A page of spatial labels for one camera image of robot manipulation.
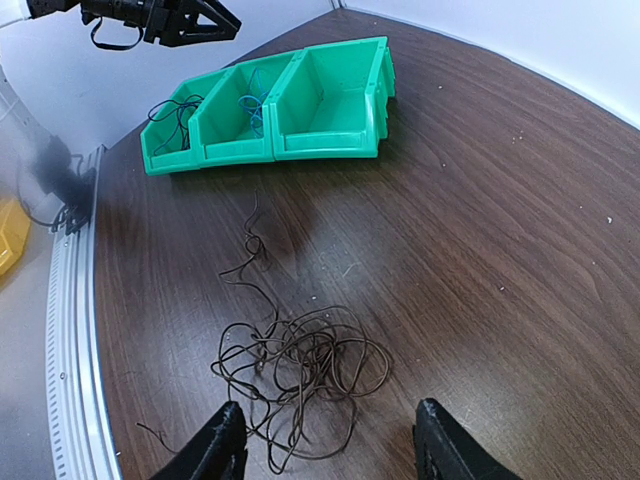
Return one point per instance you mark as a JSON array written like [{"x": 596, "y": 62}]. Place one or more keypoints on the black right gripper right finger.
[{"x": 445, "y": 450}]

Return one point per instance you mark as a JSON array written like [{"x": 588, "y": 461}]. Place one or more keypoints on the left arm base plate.
[{"x": 57, "y": 172}]

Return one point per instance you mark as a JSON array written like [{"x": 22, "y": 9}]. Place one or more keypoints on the right green plastic bin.
[{"x": 332, "y": 101}]

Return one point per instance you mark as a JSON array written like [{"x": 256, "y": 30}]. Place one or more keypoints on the green plastic bin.
[
  {"x": 332, "y": 101},
  {"x": 232, "y": 126},
  {"x": 165, "y": 141}
]

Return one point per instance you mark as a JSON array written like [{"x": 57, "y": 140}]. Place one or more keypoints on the middle green plastic bin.
[{"x": 232, "y": 126}]

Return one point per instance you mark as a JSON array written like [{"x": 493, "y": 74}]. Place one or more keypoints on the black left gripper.
[{"x": 162, "y": 20}]

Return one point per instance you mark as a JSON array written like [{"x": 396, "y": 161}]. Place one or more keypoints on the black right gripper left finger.
[{"x": 217, "y": 451}]

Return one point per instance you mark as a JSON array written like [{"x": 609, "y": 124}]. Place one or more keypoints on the left green plastic bin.
[{"x": 165, "y": 141}]

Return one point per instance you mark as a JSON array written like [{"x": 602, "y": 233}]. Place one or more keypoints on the front aluminium rail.
[{"x": 81, "y": 441}]

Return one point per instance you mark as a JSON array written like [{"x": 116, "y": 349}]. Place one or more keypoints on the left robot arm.
[{"x": 17, "y": 11}]

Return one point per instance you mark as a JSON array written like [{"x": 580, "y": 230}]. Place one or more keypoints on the yellow object beside table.
[{"x": 15, "y": 227}]

